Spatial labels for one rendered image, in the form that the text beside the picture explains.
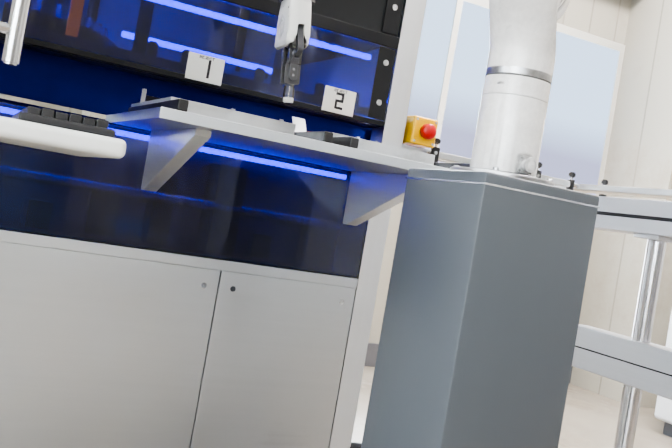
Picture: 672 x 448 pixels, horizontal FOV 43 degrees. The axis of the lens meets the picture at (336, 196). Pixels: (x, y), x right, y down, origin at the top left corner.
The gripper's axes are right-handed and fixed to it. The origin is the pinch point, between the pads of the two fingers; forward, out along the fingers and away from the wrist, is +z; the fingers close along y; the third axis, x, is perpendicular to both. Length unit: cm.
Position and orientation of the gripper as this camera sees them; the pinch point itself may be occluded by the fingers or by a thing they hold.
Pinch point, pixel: (290, 74)
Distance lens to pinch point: 175.3
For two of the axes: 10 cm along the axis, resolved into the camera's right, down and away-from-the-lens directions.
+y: 3.3, 0.6, -9.4
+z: -0.9, 10.0, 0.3
